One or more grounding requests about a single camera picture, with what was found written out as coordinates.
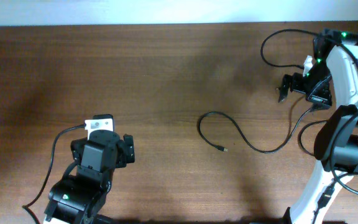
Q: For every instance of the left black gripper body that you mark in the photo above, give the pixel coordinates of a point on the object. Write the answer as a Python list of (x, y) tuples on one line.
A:
[(126, 154)]

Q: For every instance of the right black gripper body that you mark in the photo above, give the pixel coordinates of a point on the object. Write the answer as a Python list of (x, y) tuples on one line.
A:
[(295, 84)]

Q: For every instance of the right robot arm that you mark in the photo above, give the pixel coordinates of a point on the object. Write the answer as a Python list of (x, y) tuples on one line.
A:
[(336, 144)]

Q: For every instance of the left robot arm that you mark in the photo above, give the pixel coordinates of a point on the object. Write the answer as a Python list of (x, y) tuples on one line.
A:
[(81, 193)]

